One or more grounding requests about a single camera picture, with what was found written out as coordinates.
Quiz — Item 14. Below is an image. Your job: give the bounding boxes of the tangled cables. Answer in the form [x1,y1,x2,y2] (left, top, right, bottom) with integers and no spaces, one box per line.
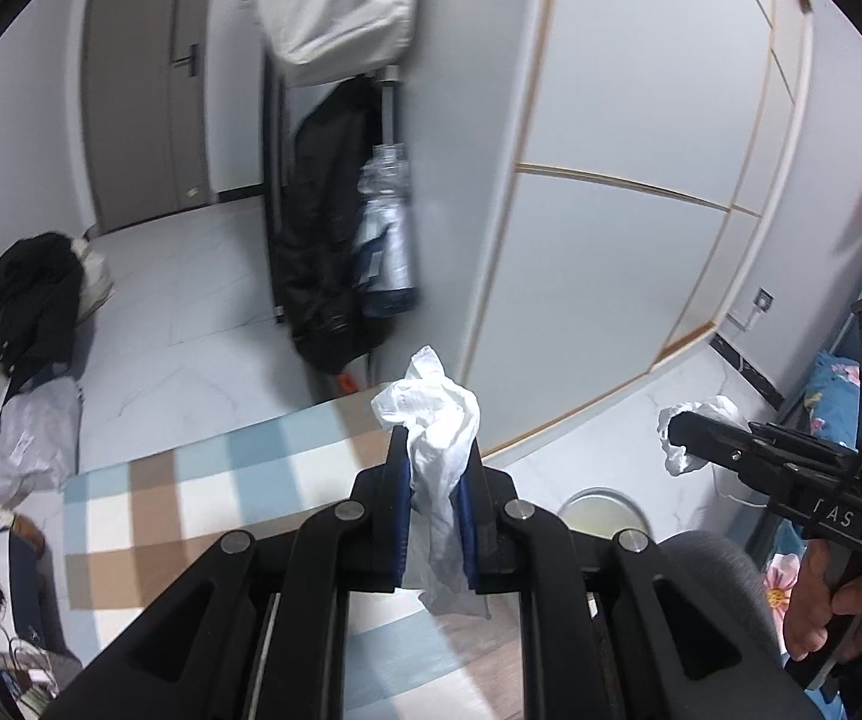
[0,637,64,700]

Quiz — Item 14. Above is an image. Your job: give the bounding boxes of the beige bag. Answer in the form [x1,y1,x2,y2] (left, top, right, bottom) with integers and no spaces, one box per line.
[71,229,117,323]

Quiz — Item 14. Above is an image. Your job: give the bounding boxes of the white wardrobe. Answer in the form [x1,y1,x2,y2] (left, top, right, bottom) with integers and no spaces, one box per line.
[412,0,815,460]

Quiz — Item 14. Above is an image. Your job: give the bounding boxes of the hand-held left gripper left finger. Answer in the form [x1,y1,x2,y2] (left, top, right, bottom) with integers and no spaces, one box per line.
[41,426,415,720]

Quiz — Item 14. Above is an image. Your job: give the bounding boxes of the blue floral bed sheet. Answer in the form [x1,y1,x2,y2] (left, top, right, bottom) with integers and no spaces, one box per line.
[757,225,862,631]

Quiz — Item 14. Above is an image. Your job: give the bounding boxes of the black jacket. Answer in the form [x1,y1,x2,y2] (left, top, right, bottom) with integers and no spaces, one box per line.
[270,79,402,374]

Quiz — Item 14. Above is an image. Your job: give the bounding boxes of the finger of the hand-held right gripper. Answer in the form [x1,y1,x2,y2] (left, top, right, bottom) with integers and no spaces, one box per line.
[667,411,758,478]

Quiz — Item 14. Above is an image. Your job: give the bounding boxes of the white tissue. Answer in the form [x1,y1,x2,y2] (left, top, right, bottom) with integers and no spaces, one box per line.
[656,394,744,478]
[371,345,493,620]

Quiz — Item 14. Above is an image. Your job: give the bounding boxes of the white shoulder bag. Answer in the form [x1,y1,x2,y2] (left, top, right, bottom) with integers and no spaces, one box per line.
[251,0,418,88]

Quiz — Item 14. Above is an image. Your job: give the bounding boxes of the silver folding umbrella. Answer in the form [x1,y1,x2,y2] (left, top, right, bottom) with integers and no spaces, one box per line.
[352,64,421,316]

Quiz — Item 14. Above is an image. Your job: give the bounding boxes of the grey door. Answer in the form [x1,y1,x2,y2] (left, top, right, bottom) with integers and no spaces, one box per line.
[82,0,267,237]

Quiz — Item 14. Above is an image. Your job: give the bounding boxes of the grey plastic bag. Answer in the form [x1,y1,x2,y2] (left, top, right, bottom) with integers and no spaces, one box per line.
[0,375,84,508]

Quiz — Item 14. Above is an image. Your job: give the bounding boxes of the black clothes pile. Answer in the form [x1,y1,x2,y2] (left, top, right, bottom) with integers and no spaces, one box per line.
[0,232,85,376]

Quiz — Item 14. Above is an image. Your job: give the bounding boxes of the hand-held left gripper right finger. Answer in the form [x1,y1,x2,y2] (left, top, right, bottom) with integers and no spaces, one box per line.
[455,442,822,720]

